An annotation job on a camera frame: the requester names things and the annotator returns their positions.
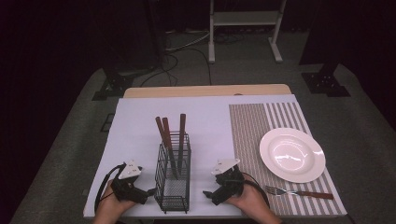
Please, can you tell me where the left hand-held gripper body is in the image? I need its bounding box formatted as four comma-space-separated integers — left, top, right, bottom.
110, 160, 149, 205

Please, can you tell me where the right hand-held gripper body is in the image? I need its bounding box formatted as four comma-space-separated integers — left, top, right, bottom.
210, 158, 246, 206

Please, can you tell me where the person's left hand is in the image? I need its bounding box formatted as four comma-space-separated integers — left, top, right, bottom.
95, 180, 137, 219

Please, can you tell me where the person's right hand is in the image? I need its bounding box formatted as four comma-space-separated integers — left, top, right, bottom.
224, 182, 273, 217

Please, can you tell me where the striped grey placemat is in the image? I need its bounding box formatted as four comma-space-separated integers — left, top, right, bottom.
228, 101, 348, 217

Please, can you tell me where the white table sheet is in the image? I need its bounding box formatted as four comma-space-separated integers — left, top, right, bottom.
82, 94, 298, 219

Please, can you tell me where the white round plate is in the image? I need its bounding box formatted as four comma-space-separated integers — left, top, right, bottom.
259, 127, 327, 184

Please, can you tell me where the black stand base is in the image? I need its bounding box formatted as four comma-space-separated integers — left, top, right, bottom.
300, 62, 352, 98
91, 66, 135, 102

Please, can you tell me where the white metal stand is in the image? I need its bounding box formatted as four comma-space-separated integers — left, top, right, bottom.
207, 0, 288, 65

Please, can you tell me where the black wire cutlery holder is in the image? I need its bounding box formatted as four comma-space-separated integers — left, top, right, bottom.
154, 132, 192, 215

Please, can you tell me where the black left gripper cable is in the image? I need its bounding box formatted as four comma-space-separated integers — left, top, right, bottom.
93, 163, 126, 216

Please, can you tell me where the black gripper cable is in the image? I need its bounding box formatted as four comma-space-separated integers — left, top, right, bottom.
242, 172, 272, 209
93, 163, 126, 216

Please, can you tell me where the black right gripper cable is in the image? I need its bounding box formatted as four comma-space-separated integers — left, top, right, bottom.
242, 172, 272, 209

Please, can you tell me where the brown-handled utensil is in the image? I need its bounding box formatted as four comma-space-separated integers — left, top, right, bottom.
155, 116, 180, 181
177, 113, 187, 175
162, 117, 179, 180

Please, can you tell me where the small black floor frame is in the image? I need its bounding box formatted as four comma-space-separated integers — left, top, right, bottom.
99, 113, 116, 133

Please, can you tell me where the brown-handled metal fork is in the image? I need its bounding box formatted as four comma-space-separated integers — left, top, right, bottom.
263, 185, 335, 201

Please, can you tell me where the black floor cable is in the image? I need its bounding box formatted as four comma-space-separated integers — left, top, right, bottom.
139, 46, 213, 89

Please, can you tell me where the white floor cable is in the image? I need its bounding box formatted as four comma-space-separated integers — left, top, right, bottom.
164, 29, 211, 52

